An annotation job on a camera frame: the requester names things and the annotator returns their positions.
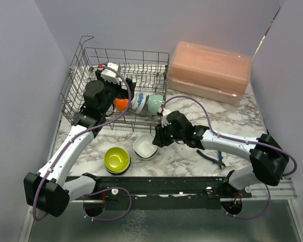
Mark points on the yellow-green bowl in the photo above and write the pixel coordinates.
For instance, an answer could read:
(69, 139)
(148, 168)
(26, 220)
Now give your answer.
(116, 156)

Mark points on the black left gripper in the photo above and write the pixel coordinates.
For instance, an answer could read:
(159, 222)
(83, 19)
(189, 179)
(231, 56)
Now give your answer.
(123, 93)

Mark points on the blue-handled pliers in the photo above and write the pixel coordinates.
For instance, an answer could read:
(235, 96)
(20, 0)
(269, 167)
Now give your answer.
(218, 161)

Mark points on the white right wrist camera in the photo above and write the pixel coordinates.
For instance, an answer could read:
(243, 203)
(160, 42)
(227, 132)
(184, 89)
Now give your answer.
(164, 113)

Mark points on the grey bowl under yellow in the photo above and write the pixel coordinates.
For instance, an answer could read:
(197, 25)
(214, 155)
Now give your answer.
(118, 170)

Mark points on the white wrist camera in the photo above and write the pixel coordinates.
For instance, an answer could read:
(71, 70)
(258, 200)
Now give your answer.
(109, 75)
(164, 113)

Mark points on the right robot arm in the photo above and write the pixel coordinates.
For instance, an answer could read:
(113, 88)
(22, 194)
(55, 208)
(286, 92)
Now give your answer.
(267, 159)

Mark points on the white round bowl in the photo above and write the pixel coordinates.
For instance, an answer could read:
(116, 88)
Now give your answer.
(121, 104)

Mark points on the blue floral bowl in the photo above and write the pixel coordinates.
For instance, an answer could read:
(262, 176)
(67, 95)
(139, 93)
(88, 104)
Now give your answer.
(138, 102)

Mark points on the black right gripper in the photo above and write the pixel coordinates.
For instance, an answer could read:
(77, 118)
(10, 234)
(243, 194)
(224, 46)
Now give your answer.
(160, 139)

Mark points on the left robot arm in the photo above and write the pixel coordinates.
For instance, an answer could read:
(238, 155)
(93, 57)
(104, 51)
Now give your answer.
(47, 191)

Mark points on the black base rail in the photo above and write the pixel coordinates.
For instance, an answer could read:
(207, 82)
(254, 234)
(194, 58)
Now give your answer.
(162, 193)

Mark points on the grey wire dish rack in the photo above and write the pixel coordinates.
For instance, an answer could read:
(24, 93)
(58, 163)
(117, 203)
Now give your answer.
(148, 69)

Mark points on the white square bowl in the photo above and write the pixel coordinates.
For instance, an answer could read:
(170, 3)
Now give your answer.
(143, 146)

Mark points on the celadon green bowl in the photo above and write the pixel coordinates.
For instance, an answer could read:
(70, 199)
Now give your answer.
(154, 102)

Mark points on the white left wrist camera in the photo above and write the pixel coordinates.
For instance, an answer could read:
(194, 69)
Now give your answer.
(109, 75)

